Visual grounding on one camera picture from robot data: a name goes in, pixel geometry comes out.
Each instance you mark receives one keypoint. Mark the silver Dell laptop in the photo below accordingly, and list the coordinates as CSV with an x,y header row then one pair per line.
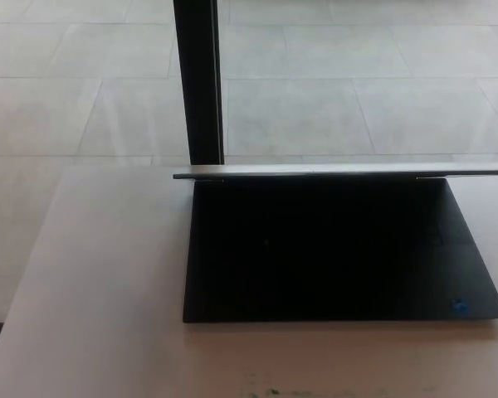
x,y
315,257

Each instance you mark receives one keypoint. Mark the black vertical window frame post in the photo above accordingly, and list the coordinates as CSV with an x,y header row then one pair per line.
x,y
199,83

